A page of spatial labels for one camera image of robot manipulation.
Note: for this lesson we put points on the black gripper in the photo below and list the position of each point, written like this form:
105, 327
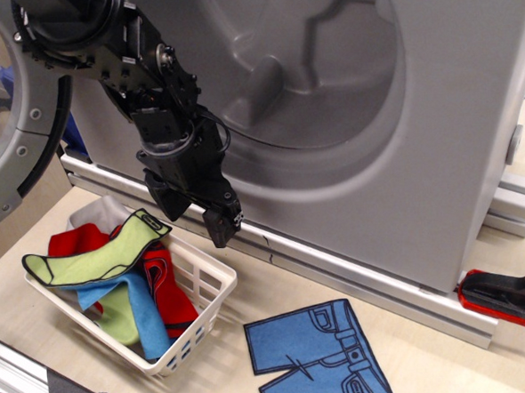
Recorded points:
183, 166

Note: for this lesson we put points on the green felt sock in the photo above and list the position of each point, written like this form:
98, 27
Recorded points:
138, 232

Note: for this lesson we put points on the grey felt cloth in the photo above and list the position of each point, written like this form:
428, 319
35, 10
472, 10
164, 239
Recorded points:
106, 213

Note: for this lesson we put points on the red felt garment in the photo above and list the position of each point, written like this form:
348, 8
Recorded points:
174, 307

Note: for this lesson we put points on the green felt cloth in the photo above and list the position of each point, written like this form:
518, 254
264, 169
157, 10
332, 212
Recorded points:
117, 318

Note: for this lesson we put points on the blue felt cloth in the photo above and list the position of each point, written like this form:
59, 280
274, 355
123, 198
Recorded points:
153, 336

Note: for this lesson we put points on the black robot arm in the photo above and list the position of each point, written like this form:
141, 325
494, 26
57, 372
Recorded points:
114, 43

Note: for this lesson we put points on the white plastic laundry basket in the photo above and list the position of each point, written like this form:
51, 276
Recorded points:
206, 281

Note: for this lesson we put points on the grey round machine door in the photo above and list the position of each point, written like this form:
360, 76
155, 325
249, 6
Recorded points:
40, 110

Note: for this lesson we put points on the grey toy washing machine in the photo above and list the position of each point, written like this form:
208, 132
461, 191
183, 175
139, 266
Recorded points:
375, 130

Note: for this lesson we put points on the blue felt jeans shorts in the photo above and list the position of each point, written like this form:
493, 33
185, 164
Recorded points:
316, 349

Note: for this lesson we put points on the red black clamp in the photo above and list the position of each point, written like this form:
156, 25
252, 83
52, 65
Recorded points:
494, 295

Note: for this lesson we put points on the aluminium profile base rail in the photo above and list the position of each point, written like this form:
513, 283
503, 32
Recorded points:
439, 311

